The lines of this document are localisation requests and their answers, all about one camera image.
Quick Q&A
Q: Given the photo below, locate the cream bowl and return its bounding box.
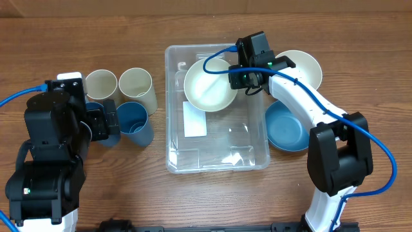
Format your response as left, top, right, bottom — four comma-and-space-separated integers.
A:
183, 58, 238, 112
276, 50, 323, 90

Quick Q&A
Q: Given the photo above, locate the dark blue bowl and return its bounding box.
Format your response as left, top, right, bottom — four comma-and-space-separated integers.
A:
265, 101, 309, 152

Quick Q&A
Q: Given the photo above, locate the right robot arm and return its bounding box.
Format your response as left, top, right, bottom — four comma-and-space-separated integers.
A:
229, 32, 373, 231

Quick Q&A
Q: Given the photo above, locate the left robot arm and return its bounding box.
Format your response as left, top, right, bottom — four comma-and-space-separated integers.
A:
1, 72, 120, 231

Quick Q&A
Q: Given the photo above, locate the clear plastic storage container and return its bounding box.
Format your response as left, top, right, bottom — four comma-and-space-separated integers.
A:
165, 44, 270, 174

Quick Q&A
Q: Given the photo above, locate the white label in container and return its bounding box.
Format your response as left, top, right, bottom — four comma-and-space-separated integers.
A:
183, 101, 207, 137

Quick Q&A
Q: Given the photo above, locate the dark blue tall cup left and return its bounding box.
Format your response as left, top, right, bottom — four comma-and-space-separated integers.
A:
84, 101, 122, 148

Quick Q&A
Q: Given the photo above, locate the dark blue tall cup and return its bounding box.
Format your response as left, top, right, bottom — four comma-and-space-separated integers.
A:
117, 102, 154, 147
84, 101, 122, 148

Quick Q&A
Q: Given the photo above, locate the dark blue tall cup right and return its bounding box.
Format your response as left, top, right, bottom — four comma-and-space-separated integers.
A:
117, 102, 154, 147

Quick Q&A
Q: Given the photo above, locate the cream tall cup left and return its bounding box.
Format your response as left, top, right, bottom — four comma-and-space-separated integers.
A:
86, 70, 123, 106

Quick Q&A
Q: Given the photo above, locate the cream tall cup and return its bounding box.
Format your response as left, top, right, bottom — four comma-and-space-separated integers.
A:
86, 70, 123, 106
118, 68, 158, 115

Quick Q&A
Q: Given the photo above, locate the cream tall cup right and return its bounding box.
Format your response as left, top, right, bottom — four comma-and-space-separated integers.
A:
118, 68, 158, 115

